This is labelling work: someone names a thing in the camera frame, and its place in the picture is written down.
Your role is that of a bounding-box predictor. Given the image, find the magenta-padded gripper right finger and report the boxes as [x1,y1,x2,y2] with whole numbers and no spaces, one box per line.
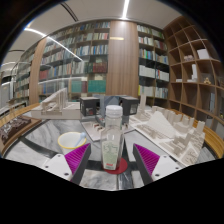
[132,143,183,184]

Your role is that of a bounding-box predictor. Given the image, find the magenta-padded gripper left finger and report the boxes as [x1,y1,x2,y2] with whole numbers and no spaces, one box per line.
[42,142,93,186]

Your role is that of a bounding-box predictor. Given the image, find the clear plastic bottle white cap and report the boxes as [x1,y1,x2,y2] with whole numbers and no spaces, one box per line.
[99,104,126,171]

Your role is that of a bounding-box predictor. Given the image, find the white cup yellow rim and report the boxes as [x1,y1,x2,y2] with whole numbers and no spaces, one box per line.
[57,130,89,150]

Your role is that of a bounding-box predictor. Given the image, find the flat round red coaster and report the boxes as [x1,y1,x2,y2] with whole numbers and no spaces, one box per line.
[102,156,130,176]

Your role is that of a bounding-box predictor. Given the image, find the white city block model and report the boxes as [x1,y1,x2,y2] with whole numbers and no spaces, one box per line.
[128,93,206,168]

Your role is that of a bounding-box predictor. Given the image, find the small flat white model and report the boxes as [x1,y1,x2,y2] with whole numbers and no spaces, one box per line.
[81,120,135,143]

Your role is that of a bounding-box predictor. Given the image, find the dark grey building model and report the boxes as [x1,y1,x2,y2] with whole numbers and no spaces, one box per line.
[79,94,140,126]

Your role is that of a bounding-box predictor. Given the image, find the white columned building model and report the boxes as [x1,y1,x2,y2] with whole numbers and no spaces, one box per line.
[30,87,83,121]

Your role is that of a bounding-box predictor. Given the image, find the wooden cubby shelf unit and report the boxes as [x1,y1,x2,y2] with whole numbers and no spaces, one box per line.
[163,14,224,135]

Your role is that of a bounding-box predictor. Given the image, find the narrow dark bookshelf unit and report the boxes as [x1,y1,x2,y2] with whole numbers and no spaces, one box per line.
[136,23,171,101]

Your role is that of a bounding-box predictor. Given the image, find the large wooden bookshelf unit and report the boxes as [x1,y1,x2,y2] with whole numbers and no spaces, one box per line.
[11,20,111,103]

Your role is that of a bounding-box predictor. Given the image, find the straight ceiling light strip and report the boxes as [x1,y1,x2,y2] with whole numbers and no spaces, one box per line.
[121,0,131,21]

